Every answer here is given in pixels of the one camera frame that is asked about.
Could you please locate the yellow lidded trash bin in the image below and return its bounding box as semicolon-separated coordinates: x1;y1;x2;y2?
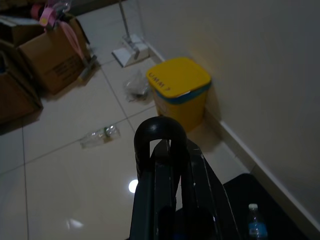
146;56;213;133

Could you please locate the pink strap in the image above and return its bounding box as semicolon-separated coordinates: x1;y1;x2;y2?
58;21;85;61

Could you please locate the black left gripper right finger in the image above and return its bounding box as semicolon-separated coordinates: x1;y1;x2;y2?
181;140;242;240

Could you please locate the open-flapped brown cardboard box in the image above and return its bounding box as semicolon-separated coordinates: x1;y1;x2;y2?
0;14;46;48

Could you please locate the white-capped water bottle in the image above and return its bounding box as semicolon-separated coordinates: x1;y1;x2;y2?
246;203;269;240

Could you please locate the printed brown cardboard box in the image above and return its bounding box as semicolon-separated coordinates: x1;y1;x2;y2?
16;13;93;96

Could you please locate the blue long-handled dustpan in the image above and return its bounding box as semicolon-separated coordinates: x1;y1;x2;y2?
128;116;188;240

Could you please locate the white-headed broom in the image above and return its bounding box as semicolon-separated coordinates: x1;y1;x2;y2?
111;0;151;68

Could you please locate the black floor mat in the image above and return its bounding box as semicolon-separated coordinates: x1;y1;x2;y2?
222;173;310;240

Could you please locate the clear empty plastic bottle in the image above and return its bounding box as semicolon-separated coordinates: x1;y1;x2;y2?
79;124;121;150

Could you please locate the crumpled clear plastic wrap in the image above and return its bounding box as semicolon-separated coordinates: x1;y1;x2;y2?
123;69;152;102

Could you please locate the plain brown cardboard box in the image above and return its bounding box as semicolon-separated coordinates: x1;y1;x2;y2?
0;66;44;126

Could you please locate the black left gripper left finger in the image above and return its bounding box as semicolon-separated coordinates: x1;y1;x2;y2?
150;139;176;240

